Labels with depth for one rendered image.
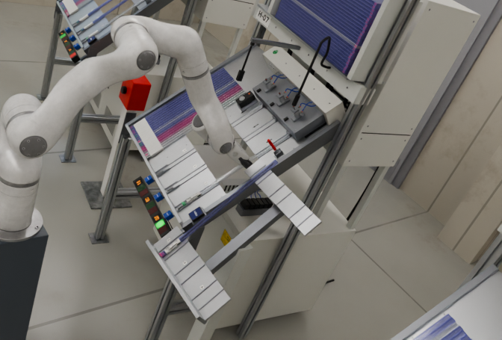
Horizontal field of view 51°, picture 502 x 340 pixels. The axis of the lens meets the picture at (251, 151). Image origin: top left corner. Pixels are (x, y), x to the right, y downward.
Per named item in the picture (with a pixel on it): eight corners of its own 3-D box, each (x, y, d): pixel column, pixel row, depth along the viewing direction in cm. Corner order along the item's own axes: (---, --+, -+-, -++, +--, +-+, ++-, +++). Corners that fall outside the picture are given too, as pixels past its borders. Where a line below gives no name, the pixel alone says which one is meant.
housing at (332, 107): (332, 137, 207) (325, 113, 196) (271, 76, 240) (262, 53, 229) (349, 125, 207) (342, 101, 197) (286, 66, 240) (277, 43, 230)
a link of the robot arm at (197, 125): (235, 138, 187) (223, 124, 193) (215, 119, 177) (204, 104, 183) (218, 154, 187) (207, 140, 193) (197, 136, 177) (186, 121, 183)
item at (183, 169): (187, 227, 198) (183, 223, 195) (131, 130, 242) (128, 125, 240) (229, 199, 199) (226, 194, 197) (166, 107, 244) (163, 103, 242)
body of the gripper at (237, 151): (237, 142, 188) (252, 157, 196) (225, 126, 195) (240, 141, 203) (222, 156, 188) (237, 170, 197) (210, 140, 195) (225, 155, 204)
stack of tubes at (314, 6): (344, 74, 191) (378, 3, 178) (274, 16, 225) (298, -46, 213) (368, 77, 198) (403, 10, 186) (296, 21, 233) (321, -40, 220)
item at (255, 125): (270, 176, 203) (267, 168, 199) (202, 90, 247) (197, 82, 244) (341, 129, 206) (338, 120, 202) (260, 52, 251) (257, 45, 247)
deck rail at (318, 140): (189, 236, 198) (182, 228, 193) (187, 232, 199) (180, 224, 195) (344, 132, 205) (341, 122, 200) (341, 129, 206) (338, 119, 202)
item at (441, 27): (257, 327, 264) (429, 0, 184) (201, 232, 311) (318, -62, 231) (352, 307, 302) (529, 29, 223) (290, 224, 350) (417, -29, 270)
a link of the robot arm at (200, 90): (222, 80, 161) (240, 150, 182) (201, 57, 171) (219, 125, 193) (196, 92, 158) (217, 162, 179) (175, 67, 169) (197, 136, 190)
